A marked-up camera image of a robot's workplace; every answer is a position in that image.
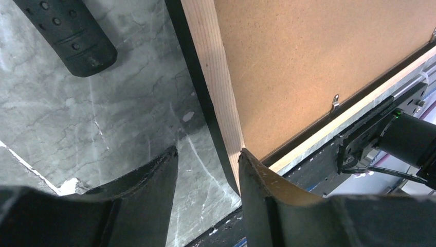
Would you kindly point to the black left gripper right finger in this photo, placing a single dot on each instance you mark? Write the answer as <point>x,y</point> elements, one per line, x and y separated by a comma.
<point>279,213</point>

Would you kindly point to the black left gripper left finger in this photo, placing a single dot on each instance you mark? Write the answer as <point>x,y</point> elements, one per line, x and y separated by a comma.
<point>132,210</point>

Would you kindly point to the black wooden picture frame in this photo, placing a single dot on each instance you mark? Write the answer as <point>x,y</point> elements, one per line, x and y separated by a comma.
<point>281,78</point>

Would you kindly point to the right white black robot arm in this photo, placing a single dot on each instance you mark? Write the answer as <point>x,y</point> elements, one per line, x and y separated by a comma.
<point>412,141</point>

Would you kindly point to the steel claw hammer black grip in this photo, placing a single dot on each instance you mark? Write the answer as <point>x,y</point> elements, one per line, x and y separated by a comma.
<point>73,33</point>

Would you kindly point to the aluminium extrusion rail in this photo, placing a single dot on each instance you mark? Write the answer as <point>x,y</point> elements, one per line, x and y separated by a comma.
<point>426,76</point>

